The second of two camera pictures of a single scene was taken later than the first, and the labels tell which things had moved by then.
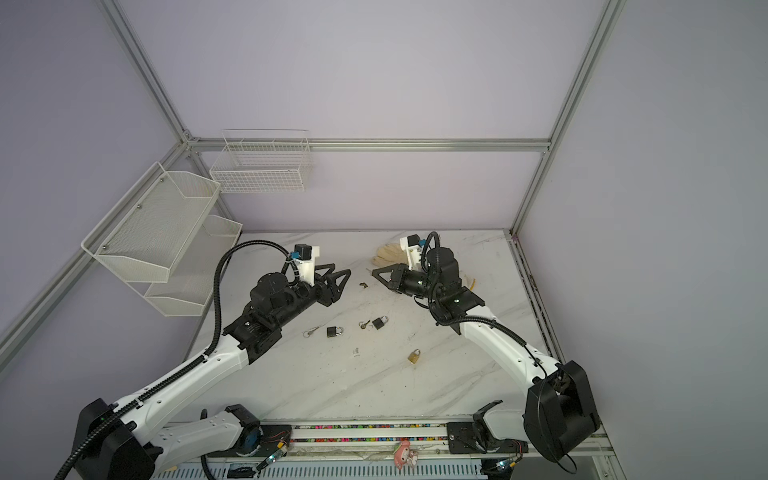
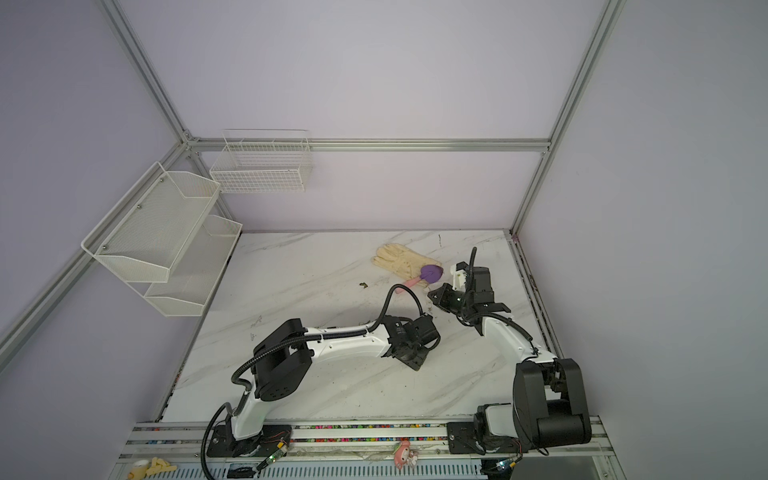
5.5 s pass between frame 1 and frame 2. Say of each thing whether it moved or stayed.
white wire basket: stayed
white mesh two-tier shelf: stayed
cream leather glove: stayed
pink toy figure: stayed
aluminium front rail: stayed
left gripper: moved
